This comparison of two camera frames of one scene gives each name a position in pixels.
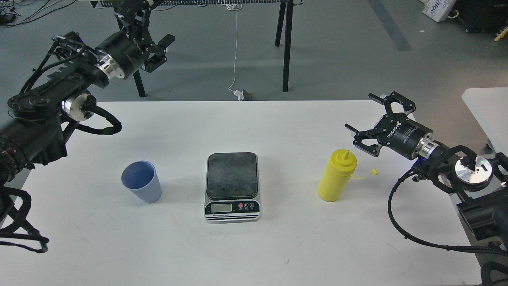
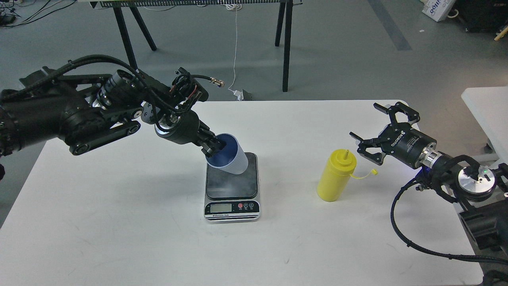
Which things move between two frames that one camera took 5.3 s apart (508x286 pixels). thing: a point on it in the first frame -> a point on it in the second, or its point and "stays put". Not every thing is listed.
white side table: [489, 106] stays put
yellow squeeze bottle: [341, 164] stays put
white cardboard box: [437, 10] stays put
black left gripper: [125, 52] -> [184, 130]
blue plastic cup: [141, 177] -> [232, 159]
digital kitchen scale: [232, 188] stays put
